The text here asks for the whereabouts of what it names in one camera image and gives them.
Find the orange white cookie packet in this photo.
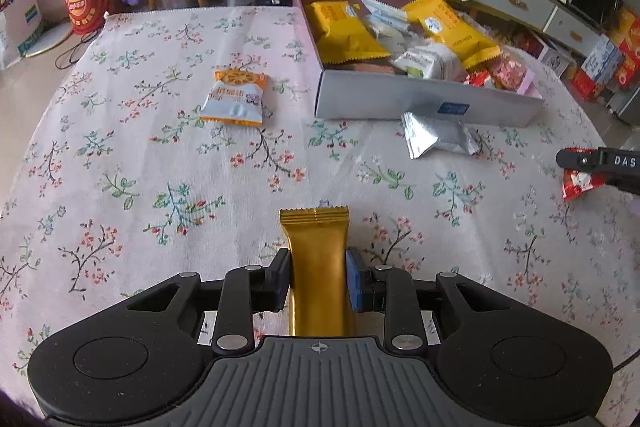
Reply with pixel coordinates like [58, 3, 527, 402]
[198, 68, 269, 127]

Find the gold snack bar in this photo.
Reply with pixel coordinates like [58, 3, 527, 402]
[280, 206, 356, 337]

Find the white snack bag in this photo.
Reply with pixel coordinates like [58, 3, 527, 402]
[392, 41, 466, 82]

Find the yellow snack bag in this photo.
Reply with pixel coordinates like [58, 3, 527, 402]
[402, 0, 501, 69]
[305, 1, 390, 65]

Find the silver foil packet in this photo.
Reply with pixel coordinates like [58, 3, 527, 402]
[401, 112, 480, 159]

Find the pink cake packet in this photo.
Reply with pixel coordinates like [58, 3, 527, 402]
[485, 51, 534, 95]

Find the pink cardboard snack box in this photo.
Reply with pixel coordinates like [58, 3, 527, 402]
[293, 0, 544, 127]

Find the white shopping bag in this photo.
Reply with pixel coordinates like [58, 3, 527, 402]
[0, 0, 42, 69]

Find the red snack packet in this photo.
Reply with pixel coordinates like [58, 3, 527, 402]
[562, 169, 608, 202]

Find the floral tablecloth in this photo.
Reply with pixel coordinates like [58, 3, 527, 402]
[1, 8, 639, 426]

